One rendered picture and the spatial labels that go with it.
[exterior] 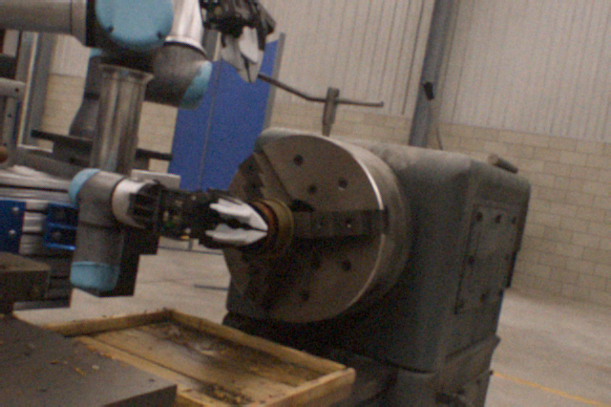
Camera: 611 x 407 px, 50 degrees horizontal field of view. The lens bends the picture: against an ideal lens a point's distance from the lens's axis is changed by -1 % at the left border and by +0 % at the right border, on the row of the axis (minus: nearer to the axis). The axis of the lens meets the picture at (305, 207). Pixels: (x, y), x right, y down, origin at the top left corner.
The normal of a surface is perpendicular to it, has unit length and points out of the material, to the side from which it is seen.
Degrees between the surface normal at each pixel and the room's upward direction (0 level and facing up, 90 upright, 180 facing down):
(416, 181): 90
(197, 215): 90
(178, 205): 90
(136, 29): 87
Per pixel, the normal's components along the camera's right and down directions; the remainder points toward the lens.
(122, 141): 0.58, 0.15
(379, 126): -0.48, -0.04
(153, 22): 0.37, 0.11
